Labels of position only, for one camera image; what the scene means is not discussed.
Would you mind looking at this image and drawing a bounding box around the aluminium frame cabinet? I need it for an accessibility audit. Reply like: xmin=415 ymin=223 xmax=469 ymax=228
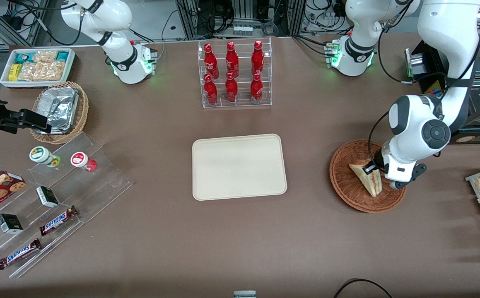
xmin=176 ymin=0 xmax=306 ymax=40

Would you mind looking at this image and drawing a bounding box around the black device with green light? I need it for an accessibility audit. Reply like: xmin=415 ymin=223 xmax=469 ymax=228
xmin=405 ymin=39 xmax=448 ymax=95

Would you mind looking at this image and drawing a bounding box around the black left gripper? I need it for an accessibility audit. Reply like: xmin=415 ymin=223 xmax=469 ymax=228
xmin=363 ymin=162 xmax=427 ymax=183

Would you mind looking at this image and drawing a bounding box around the clear acrylic bottle rack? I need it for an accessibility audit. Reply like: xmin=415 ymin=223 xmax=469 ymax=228
xmin=198 ymin=37 xmax=273 ymax=109

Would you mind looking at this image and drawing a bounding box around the triangular sandwich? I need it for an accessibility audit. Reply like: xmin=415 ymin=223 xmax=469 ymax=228
xmin=349 ymin=161 xmax=384 ymax=198

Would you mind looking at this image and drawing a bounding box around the small black box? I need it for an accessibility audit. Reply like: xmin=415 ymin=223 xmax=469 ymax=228
xmin=36 ymin=186 xmax=60 ymax=208
xmin=0 ymin=214 xmax=24 ymax=235

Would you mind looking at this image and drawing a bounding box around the green lidded cup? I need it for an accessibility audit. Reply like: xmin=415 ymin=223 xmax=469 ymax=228
xmin=29 ymin=146 xmax=61 ymax=168

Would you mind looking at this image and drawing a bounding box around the clear acrylic stepped display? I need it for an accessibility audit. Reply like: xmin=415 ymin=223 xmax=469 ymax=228
xmin=0 ymin=132 xmax=133 ymax=279

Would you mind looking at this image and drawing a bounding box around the silver foil container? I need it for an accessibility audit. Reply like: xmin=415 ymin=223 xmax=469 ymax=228
xmin=36 ymin=87 xmax=79 ymax=134

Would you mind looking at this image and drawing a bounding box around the cream plastic tray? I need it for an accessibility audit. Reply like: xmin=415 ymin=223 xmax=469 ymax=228
xmin=192 ymin=133 xmax=288 ymax=201

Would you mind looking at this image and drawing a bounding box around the light wicker basket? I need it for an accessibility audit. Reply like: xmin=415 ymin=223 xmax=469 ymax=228
xmin=30 ymin=81 xmax=89 ymax=145

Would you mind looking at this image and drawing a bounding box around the clear bag of crackers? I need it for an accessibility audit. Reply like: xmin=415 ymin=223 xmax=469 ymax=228
xmin=18 ymin=50 xmax=67 ymax=82

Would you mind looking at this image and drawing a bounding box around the red lidded cup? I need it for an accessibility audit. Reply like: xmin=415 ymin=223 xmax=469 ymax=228
xmin=70 ymin=152 xmax=97 ymax=173

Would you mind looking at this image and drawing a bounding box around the white rectangular snack bin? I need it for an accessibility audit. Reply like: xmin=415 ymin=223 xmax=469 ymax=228
xmin=0 ymin=48 xmax=76 ymax=89

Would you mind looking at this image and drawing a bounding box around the brown round wicker basket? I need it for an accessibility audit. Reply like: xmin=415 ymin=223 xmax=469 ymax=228
xmin=329 ymin=139 xmax=408 ymax=214

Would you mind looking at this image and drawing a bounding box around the red cola bottle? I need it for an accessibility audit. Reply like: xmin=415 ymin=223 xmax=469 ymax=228
xmin=204 ymin=43 xmax=219 ymax=79
xmin=225 ymin=72 xmax=238 ymax=103
xmin=204 ymin=74 xmax=218 ymax=105
xmin=226 ymin=41 xmax=239 ymax=79
xmin=250 ymin=72 xmax=263 ymax=104
xmin=251 ymin=40 xmax=265 ymax=77

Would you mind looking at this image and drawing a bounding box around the black cable loop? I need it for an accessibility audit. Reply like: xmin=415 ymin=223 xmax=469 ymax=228
xmin=333 ymin=278 xmax=393 ymax=298

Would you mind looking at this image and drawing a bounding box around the Snickers bar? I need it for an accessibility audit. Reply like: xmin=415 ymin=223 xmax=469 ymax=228
xmin=0 ymin=238 xmax=42 ymax=270
xmin=39 ymin=206 xmax=79 ymax=236

